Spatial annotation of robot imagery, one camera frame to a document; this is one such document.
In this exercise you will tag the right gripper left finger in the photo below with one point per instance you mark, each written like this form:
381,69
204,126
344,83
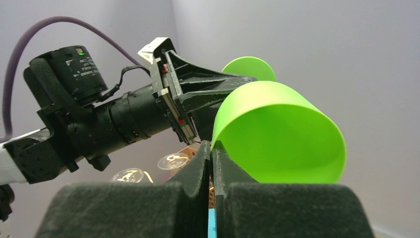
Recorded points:
177,208

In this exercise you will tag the green plastic goblet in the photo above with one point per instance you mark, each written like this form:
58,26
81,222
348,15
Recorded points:
274,133

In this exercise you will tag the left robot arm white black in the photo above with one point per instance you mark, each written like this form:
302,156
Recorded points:
82,121

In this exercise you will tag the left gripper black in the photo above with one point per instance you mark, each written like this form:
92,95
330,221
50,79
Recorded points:
140,114

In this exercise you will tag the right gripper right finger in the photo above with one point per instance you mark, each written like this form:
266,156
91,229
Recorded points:
245,208

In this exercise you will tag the small clear goblet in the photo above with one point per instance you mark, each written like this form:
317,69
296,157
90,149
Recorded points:
173,161

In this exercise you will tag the clear wine glass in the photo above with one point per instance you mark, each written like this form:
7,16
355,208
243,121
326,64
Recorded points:
132,175

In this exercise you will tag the blue plastic goblet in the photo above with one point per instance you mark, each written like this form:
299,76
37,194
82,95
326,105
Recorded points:
211,223

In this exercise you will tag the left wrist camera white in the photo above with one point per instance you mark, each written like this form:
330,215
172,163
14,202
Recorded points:
152,55

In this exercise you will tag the pink plastic file organizer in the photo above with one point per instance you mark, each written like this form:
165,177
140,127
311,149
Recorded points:
190,151

